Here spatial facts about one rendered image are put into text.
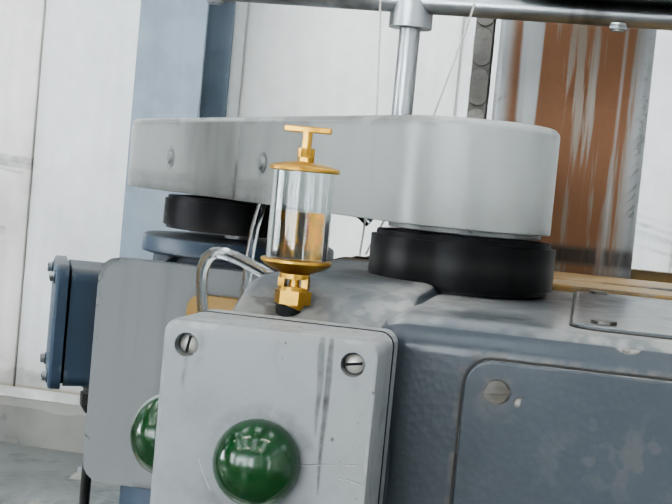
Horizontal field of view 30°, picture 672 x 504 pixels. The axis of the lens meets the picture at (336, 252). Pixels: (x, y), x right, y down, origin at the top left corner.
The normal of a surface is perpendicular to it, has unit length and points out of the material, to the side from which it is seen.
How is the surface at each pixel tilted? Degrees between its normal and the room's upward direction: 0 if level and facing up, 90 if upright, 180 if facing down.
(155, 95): 90
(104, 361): 90
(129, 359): 90
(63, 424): 90
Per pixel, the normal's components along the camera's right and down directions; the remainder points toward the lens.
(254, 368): -0.19, 0.04
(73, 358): 0.26, 0.07
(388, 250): -0.84, -0.05
